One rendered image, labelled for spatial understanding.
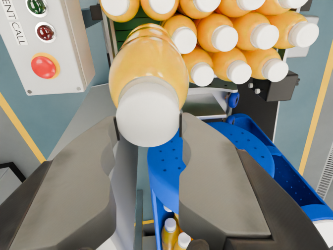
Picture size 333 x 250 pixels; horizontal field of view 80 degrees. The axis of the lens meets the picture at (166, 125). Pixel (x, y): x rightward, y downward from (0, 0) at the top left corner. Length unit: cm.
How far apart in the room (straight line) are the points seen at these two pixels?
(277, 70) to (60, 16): 37
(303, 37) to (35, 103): 169
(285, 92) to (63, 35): 50
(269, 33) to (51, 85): 38
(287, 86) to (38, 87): 54
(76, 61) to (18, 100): 150
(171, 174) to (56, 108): 145
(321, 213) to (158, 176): 81
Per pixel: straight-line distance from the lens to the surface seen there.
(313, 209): 109
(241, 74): 41
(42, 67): 39
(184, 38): 36
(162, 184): 41
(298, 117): 215
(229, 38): 38
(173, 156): 45
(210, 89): 57
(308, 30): 45
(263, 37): 41
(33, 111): 186
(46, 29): 37
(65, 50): 38
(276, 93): 58
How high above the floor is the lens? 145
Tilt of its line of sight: 57 degrees down
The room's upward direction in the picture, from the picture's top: 171 degrees clockwise
